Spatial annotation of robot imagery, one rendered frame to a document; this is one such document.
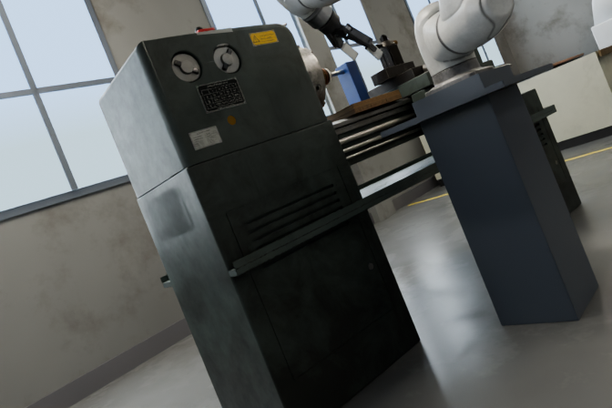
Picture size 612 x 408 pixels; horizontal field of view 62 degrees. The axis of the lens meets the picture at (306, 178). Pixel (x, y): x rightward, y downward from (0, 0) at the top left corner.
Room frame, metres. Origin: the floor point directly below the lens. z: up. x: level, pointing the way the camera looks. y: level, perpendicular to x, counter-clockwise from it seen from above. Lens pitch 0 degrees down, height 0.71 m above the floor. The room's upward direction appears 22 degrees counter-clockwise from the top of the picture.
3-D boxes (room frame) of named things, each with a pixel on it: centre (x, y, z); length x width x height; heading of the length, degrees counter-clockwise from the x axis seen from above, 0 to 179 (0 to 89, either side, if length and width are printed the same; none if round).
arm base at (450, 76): (1.71, -0.61, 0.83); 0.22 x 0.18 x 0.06; 135
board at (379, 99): (2.27, -0.29, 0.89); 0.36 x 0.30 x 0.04; 38
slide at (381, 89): (2.45, -0.54, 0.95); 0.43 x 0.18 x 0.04; 38
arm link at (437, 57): (1.69, -0.60, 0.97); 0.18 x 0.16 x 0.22; 14
